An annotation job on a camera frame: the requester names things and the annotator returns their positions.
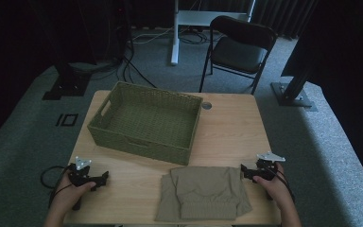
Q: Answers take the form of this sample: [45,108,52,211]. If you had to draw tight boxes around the black folding chair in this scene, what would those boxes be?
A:
[199,15,279,96]

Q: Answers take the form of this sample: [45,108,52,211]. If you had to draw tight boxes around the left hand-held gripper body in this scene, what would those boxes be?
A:
[67,156,100,187]

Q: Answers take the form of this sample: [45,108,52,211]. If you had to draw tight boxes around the person's left hand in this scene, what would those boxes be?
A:
[54,172,97,211]

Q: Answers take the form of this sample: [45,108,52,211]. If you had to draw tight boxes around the black metal stand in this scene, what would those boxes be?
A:
[270,61,318,113]
[42,60,93,101]

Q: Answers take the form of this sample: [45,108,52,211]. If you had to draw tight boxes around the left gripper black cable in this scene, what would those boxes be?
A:
[40,165,77,210]

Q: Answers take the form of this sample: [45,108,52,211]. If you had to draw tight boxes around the white floor cable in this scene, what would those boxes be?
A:
[131,26,175,45]

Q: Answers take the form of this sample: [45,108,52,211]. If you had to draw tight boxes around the person's right hand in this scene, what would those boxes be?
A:
[252,162,293,207]

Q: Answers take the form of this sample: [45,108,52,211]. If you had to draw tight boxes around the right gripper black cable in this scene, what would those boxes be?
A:
[272,168,297,203]

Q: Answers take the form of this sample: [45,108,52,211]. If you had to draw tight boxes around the dark curtain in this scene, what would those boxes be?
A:
[251,0,318,40]

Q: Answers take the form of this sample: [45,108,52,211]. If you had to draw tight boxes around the black floor cables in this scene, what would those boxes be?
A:
[89,44,159,90]

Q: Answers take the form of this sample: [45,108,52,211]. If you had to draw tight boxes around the green woven basket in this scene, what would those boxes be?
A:
[87,80,203,166]

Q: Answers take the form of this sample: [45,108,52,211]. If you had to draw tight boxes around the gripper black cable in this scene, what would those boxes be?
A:
[272,168,297,203]
[40,165,77,210]

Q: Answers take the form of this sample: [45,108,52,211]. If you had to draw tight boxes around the khaki pants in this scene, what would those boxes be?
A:
[154,166,253,221]

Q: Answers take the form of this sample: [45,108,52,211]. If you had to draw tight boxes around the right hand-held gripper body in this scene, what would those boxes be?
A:
[252,151,286,183]

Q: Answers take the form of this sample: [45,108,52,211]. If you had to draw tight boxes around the white desk frame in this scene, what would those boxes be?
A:
[169,0,257,66]

